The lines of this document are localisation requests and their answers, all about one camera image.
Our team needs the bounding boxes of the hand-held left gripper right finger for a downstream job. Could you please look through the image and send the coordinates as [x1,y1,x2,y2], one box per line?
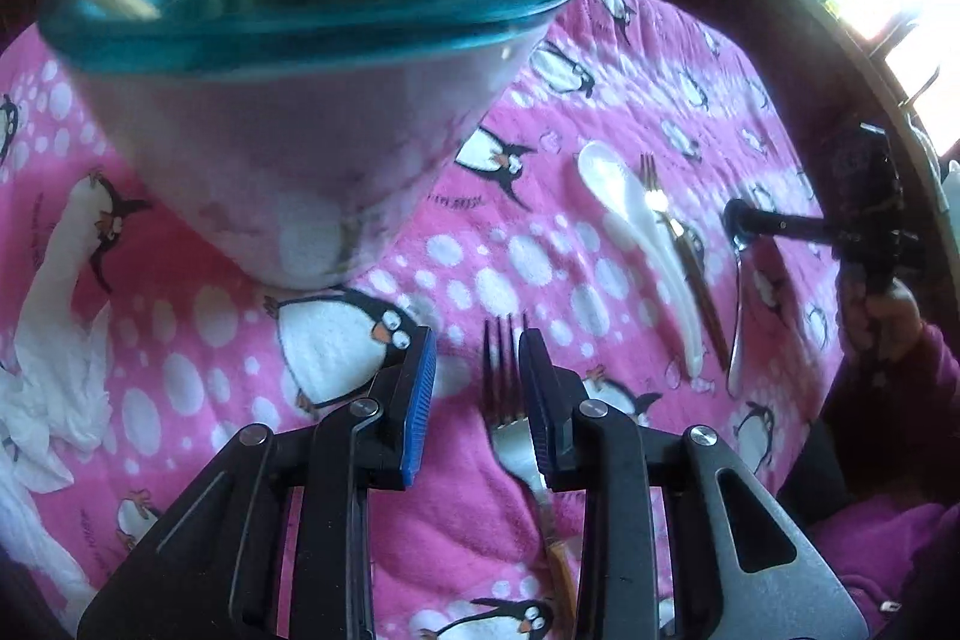
[517,327,869,640]

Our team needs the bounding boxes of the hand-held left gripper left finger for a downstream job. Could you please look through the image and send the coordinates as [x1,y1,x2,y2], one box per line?
[75,325,438,640]

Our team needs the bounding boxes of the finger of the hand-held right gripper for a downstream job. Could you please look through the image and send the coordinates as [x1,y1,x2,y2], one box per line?
[721,197,848,251]

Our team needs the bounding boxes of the silver fork wooden handle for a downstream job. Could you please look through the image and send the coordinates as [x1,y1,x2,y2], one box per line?
[482,312,582,618]

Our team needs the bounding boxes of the metal spoon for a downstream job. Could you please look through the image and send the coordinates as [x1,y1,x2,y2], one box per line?
[726,246,751,397]

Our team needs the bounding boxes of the white utensil holder teal rim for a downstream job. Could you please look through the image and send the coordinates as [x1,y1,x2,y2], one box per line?
[37,0,586,292]

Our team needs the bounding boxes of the person's right forearm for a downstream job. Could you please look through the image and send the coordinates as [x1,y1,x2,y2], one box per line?
[814,321,960,640]

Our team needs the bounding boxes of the person's right hand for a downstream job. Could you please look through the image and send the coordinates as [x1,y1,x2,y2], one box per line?
[836,276,927,378]

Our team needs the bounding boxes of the fork with gold neck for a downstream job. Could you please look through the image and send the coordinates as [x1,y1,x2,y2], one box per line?
[637,152,734,371]

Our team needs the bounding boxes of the pink penguin printed blanket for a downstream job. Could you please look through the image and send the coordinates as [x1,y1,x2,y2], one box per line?
[0,0,848,640]

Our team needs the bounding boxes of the white ceramic spoon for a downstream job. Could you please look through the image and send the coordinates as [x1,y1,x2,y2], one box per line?
[576,141,710,380]

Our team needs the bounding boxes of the white tissue paper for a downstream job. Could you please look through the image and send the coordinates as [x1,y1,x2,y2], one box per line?
[0,175,113,618]

